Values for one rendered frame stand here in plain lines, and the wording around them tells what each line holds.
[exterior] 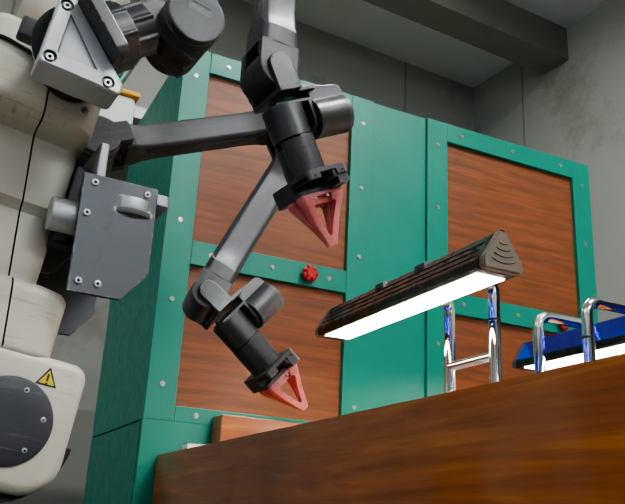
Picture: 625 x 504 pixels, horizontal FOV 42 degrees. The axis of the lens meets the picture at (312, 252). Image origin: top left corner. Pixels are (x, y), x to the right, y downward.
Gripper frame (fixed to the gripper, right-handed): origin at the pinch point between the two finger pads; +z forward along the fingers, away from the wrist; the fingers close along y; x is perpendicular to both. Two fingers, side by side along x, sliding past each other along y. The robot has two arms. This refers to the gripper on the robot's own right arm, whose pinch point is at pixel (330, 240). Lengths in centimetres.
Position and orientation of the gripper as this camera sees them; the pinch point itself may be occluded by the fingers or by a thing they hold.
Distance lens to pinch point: 110.8
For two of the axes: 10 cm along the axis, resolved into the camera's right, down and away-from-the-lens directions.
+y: -5.0, 2.6, 8.3
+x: -7.9, 2.5, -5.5
